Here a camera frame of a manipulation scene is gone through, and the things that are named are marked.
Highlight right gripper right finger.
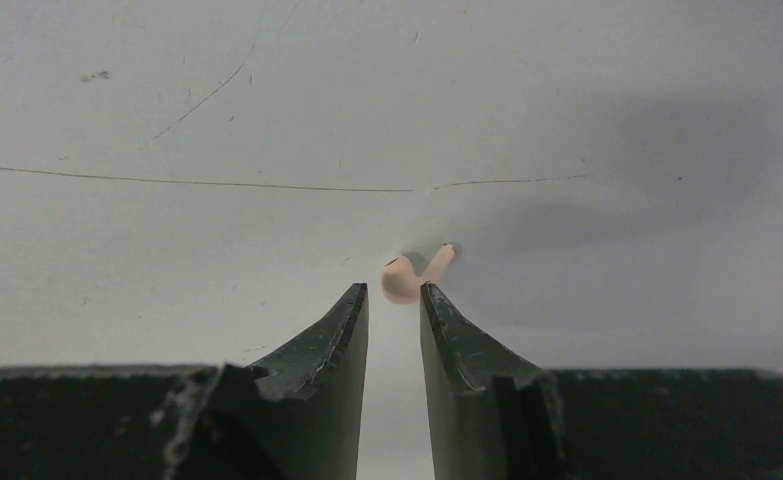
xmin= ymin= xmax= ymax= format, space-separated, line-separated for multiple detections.
xmin=420 ymin=283 xmax=783 ymax=479

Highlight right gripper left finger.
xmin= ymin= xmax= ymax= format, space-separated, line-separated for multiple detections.
xmin=0 ymin=283 xmax=369 ymax=479

